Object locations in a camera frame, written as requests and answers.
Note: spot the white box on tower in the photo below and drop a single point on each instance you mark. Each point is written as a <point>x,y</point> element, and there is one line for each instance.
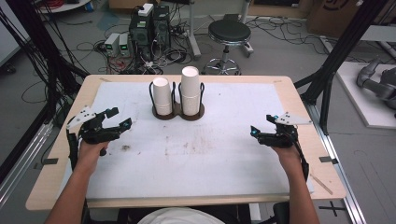
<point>145,10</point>

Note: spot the aluminium rail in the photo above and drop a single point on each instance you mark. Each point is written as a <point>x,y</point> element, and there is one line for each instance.
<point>21,163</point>
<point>339,174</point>

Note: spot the black computer tower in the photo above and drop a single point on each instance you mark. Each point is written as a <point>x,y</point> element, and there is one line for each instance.
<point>162,26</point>
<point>141,34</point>

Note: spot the cardboard box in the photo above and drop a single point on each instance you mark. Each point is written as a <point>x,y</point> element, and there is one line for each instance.
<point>336,15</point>

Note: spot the person's white shirt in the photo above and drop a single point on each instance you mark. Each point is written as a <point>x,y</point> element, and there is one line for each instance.
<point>179,217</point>

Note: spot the black metal frame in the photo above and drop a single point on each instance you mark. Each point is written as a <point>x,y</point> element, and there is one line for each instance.
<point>342,46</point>

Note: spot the tall stack of white cups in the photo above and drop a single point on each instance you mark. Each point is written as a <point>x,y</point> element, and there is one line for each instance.
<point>190,90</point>

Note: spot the white platform board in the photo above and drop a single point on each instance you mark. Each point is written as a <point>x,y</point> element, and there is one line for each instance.
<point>358,105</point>

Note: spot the black tape strip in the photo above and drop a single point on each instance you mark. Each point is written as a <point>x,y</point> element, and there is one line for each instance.
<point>328,160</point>
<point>49,161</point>

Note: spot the person's right hand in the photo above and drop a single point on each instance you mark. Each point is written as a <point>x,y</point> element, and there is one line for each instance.
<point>288,154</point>

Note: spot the white round table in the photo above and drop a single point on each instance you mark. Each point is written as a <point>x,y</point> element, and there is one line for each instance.
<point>62,6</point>

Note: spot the grey power supply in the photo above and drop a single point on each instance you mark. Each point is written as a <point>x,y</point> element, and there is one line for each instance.
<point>111,44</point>
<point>124,45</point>

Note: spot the black round stool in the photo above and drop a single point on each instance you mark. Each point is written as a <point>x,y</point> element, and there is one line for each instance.
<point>229,31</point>

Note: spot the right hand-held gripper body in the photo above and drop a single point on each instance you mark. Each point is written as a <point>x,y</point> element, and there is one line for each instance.
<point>280,138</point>

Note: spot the thin wooden stick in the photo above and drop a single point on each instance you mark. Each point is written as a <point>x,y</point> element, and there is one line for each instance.
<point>321,184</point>

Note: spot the short stack of white cups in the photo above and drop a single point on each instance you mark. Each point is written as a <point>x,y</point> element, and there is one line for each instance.
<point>162,95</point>

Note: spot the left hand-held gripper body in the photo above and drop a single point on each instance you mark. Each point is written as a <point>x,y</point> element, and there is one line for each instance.
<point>93,135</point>

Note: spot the person's left hand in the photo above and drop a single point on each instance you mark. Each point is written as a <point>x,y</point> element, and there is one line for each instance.
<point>90,154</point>

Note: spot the white foam mat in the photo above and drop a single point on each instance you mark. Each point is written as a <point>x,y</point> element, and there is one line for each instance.
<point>218,158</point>

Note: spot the grey stand leg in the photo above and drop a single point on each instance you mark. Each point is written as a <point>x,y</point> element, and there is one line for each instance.
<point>193,31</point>

